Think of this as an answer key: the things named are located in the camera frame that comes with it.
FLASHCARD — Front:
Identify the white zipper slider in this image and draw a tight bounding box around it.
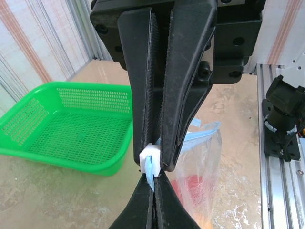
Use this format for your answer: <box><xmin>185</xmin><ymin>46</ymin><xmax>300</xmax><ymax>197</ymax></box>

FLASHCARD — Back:
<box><xmin>139</xmin><ymin>143</ymin><xmax>162</xmax><ymax>177</ymax></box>

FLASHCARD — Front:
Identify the green plastic mesh basket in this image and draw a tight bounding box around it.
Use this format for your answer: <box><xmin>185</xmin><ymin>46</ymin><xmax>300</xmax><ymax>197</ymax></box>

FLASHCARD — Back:
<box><xmin>0</xmin><ymin>81</ymin><xmax>133</xmax><ymax>177</ymax></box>

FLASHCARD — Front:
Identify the clear zip-top bag blue zipper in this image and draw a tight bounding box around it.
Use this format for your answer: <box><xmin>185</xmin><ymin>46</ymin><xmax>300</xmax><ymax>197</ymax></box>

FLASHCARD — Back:
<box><xmin>142</xmin><ymin>118</ymin><xmax>224</xmax><ymax>229</ymax></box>

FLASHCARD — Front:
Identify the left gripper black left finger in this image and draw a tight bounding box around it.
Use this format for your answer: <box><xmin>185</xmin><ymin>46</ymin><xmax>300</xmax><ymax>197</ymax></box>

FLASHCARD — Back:
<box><xmin>108</xmin><ymin>172</ymin><xmax>156</xmax><ymax>229</ymax></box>

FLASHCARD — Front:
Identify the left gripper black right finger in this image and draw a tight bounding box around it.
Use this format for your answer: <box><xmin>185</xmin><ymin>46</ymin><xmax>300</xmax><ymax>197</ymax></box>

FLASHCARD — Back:
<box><xmin>154</xmin><ymin>169</ymin><xmax>203</xmax><ymax>229</ymax></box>

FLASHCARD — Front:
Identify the aluminium mounting rail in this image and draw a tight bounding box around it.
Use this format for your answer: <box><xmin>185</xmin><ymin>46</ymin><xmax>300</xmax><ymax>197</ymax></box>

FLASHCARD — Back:
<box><xmin>256</xmin><ymin>63</ymin><xmax>305</xmax><ymax>229</ymax></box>

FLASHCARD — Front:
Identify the red orange toy mango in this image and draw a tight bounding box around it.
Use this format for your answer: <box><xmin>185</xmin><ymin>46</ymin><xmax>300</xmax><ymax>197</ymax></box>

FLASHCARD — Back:
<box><xmin>190</xmin><ymin>213</ymin><xmax>213</xmax><ymax>229</ymax></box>

